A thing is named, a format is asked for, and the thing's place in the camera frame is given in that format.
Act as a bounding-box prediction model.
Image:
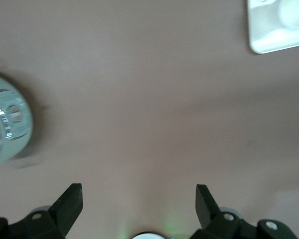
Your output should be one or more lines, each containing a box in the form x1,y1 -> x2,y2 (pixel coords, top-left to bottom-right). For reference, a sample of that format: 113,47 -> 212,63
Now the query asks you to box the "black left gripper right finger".
189,184 -> 298,239

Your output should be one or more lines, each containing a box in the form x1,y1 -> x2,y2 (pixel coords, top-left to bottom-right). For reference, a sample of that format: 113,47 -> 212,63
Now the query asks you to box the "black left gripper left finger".
0,183 -> 84,239

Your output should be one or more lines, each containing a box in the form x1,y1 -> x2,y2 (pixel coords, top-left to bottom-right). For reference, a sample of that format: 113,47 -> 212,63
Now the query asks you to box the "white paper-like cup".
278,0 -> 299,28

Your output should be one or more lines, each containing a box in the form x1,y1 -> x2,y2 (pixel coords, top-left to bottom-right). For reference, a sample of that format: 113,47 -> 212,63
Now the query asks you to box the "glass pot lid with knob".
0,89 -> 32,170

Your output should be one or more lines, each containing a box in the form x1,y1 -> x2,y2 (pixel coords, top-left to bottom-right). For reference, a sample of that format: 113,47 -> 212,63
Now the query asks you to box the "brown table cover mat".
0,0 -> 299,239

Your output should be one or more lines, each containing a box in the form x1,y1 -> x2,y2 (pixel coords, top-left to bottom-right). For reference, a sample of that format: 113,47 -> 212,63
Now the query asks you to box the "grey pot with glass lid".
0,72 -> 34,185

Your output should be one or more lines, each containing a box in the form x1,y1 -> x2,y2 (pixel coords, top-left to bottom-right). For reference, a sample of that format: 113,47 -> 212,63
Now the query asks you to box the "cream tray with bear print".
246,0 -> 299,55

